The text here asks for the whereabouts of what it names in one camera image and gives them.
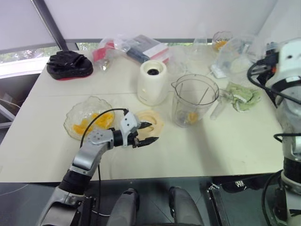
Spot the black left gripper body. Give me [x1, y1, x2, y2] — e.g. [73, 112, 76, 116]
[128, 120, 144, 149]

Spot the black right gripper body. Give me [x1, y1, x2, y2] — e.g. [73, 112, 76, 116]
[255, 41, 281, 76]

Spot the cream blender jar lid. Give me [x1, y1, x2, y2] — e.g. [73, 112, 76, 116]
[135, 109, 164, 142]

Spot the cream blender base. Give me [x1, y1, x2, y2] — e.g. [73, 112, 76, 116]
[137, 59, 170, 106]

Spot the clear plastic blender jar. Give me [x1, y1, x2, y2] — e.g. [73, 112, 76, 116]
[171, 73, 227, 128]

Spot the large clear plastic bag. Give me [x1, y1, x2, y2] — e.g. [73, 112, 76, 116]
[215, 34, 259, 80]

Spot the orange segment pile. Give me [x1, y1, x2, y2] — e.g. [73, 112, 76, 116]
[72, 119, 89, 137]
[90, 113, 114, 129]

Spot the green and white cloth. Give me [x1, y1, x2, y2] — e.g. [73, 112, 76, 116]
[226, 81, 262, 112]

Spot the small glass bowl with oranges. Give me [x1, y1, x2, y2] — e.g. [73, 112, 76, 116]
[212, 31, 234, 51]

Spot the clear glass bowl, wavy rim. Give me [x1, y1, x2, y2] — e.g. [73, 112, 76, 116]
[63, 96, 116, 141]

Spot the grey rounded shape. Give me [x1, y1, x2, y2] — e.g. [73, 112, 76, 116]
[107, 187, 140, 226]
[168, 186, 205, 226]

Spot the crumpled clear plastic bag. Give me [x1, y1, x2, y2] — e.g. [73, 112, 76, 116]
[168, 35, 212, 75]

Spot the clear bag with red packet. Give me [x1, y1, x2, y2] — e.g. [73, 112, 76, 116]
[91, 35, 131, 71]

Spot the black metal bar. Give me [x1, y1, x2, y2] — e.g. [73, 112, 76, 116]
[206, 183, 230, 226]

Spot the black item with white print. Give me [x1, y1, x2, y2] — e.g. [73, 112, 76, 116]
[213, 175, 268, 194]

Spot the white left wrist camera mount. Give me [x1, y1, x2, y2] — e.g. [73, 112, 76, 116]
[119, 111, 140, 147]

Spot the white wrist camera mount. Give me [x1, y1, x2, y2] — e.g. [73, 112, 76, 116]
[277, 38, 301, 80]
[119, 111, 140, 147]

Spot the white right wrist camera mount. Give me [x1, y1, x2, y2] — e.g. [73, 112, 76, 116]
[277, 38, 301, 80]

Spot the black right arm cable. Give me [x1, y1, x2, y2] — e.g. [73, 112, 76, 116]
[246, 61, 301, 105]

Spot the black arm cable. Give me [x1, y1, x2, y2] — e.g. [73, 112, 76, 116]
[246, 61, 301, 105]
[79, 108, 129, 217]

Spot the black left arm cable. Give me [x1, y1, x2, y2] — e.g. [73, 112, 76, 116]
[79, 108, 129, 217]

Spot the black lower body cable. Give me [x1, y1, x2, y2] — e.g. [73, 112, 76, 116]
[261, 171, 286, 226]

